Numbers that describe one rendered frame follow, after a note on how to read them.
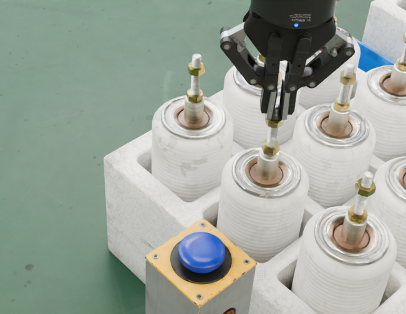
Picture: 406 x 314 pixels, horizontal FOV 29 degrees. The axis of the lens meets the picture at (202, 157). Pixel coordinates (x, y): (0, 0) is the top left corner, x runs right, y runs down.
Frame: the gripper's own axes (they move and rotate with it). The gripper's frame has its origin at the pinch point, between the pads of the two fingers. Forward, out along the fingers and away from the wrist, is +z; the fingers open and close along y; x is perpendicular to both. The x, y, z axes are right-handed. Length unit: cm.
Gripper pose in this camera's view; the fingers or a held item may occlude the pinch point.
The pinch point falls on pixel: (277, 99)
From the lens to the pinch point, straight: 78.2
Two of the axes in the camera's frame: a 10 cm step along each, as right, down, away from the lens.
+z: -0.5, 7.2, 6.9
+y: 10.0, 0.5, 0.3
